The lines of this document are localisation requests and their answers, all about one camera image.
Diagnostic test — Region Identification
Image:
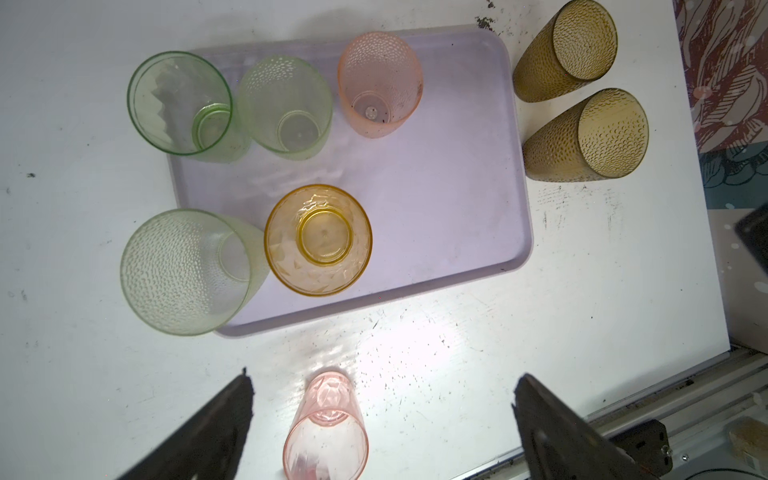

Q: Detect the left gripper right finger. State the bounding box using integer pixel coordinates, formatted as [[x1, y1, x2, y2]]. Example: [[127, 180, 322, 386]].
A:
[[512, 373, 654, 479]]

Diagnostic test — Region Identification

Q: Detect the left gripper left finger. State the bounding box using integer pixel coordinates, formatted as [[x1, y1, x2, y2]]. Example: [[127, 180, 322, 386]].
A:
[[121, 372, 254, 479]]

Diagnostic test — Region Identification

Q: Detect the pink plastic cup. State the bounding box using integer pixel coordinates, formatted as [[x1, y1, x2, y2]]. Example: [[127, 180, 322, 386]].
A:
[[337, 31, 424, 139], [282, 370, 370, 479]]

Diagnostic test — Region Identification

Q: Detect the clear pale plastic cup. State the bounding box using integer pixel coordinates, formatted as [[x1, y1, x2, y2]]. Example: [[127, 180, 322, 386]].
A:
[[120, 209, 270, 336]]

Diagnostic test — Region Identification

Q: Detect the yellow plastic cup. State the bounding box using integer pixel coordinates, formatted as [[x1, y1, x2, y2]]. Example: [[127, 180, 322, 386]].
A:
[[264, 184, 373, 297]]

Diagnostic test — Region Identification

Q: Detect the bright green plastic cup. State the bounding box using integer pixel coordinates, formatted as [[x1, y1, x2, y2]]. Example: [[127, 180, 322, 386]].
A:
[[127, 51, 251, 163]]

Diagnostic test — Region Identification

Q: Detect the pale green plastic cup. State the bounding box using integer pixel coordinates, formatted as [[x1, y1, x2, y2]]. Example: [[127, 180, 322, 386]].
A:
[[236, 55, 334, 160]]

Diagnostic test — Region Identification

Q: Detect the clear plastic jar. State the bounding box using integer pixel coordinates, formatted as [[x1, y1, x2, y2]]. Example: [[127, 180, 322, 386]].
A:
[[726, 417, 767, 477]]

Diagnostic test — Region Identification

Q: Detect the near brown textured cup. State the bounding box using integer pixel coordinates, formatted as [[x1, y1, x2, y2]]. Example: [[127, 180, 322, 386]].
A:
[[523, 88, 650, 183]]

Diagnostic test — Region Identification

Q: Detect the brown textured cup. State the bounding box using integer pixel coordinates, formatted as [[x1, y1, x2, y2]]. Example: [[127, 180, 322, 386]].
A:
[[513, 0, 618, 103], [523, 88, 650, 183]]

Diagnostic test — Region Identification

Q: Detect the far brown textured cup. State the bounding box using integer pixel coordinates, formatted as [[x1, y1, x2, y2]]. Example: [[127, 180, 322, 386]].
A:
[[513, 0, 618, 103]]

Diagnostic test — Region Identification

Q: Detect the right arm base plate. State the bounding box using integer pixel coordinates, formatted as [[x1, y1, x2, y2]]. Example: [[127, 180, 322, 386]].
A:
[[610, 420, 673, 477]]

